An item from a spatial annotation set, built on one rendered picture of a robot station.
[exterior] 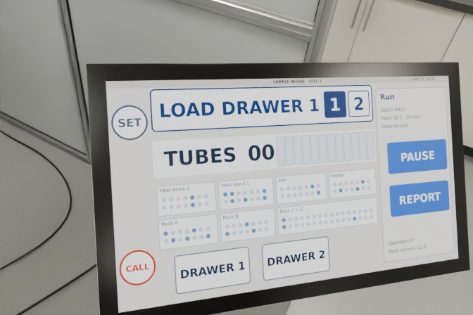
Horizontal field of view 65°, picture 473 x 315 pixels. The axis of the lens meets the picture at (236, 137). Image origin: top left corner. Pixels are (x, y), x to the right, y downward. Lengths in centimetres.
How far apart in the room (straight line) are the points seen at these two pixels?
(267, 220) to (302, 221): 5
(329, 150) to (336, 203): 7
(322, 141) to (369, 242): 15
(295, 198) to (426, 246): 21
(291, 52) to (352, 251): 72
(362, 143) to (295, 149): 10
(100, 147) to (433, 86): 46
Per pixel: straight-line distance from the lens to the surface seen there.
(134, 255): 47
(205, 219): 46
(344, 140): 52
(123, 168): 45
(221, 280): 49
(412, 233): 59
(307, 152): 49
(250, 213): 47
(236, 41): 120
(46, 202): 197
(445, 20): 239
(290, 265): 51
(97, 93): 45
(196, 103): 45
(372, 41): 245
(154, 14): 135
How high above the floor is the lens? 141
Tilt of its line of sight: 39 degrees down
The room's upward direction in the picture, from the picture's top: 8 degrees clockwise
